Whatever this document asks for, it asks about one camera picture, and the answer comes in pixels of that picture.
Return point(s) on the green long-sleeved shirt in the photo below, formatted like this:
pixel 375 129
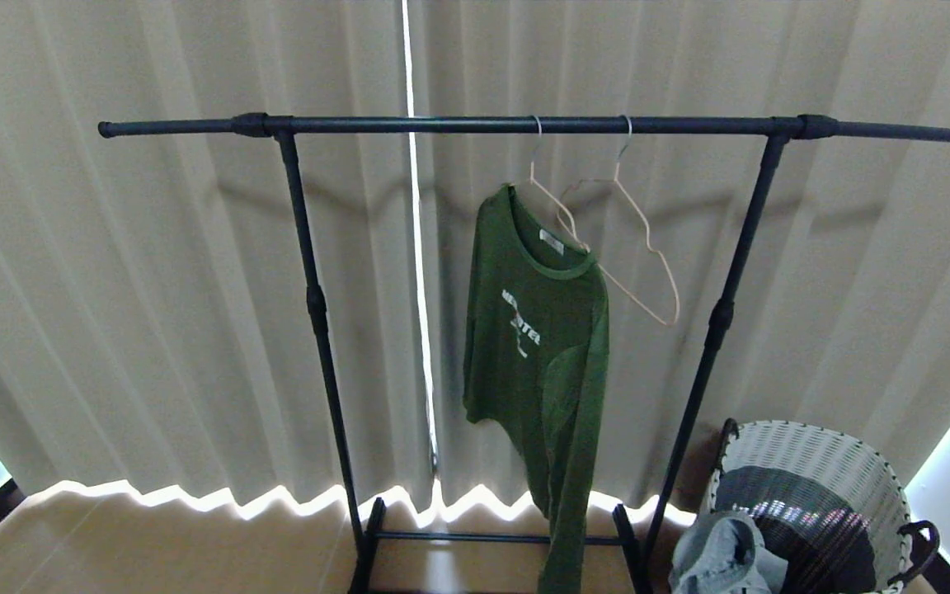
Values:
pixel 541 371

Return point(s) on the pink clothes hanger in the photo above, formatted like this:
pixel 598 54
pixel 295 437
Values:
pixel 532 169
pixel 676 305

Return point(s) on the pale blue denim garment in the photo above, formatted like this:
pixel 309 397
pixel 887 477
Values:
pixel 722 553

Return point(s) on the black clothes rack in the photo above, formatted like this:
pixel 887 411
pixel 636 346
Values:
pixel 442 124

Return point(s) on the white laundry basket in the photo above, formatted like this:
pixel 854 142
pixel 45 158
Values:
pixel 805 450

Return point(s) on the beige curtain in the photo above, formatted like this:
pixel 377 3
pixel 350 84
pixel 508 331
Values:
pixel 153 247

